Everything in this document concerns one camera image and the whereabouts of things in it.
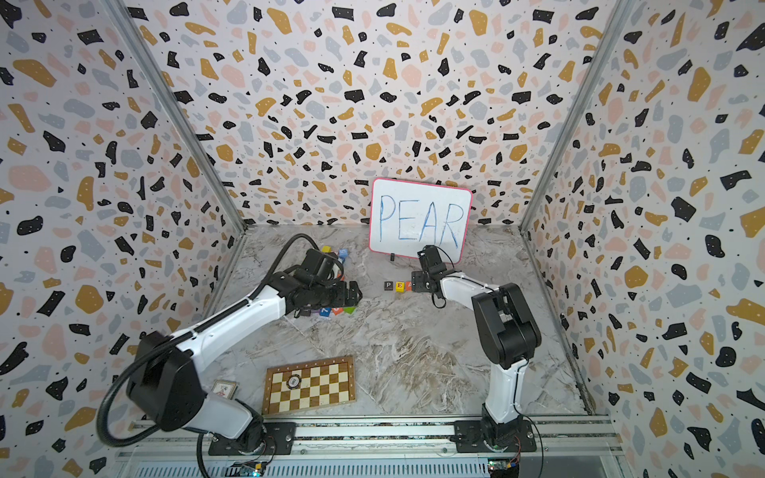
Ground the small card box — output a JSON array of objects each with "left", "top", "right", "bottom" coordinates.
[{"left": 212, "top": 380, "right": 238, "bottom": 400}]

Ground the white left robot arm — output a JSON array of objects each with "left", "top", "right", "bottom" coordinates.
[{"left": 126, "top": 249, "right": 363, "bottom": 453}]

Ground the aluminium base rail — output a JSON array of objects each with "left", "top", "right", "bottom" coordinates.
[{"left": 109, "top": 415, "right": 632, "bottom": 477}]

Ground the wooden chessboard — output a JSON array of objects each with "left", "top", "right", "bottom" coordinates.
[{"left": 262, "top": 356, "right": 357, "bottom": 415}]

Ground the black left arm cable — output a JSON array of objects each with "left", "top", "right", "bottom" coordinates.
[{"left": 94, "top": 232, "right": 324, "bottom": 478}]

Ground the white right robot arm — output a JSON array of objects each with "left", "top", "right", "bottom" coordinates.
[{"left": 412, "top": 245, "right": 542, "bottom": 450}]

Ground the pink framed whiteboard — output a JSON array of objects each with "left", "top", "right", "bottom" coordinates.
[{"left": 369, "top": 178, "right": 473, "bottom": 263}]

